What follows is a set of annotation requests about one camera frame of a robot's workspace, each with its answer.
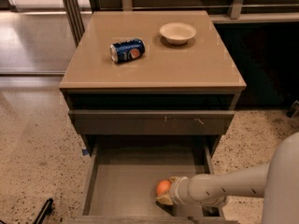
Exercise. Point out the blue pepsi can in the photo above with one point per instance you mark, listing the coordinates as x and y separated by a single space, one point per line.
126 51

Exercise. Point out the orange fruit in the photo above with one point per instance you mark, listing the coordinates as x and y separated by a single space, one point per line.
163 187

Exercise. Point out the metal door frame post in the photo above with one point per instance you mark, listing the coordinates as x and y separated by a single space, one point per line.
74 18

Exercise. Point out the black object on floor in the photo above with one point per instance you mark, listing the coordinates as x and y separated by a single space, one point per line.
45 211

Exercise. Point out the grey drawer cabinet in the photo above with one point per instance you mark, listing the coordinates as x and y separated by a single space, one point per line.
198 75

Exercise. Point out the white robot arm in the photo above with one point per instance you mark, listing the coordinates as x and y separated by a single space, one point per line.
276 182

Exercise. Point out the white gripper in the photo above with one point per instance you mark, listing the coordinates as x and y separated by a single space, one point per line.
181 190

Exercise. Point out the white bowl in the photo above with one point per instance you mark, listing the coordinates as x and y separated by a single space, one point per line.
177 33

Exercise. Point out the blue tape piece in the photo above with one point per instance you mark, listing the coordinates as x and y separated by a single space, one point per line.
85 152

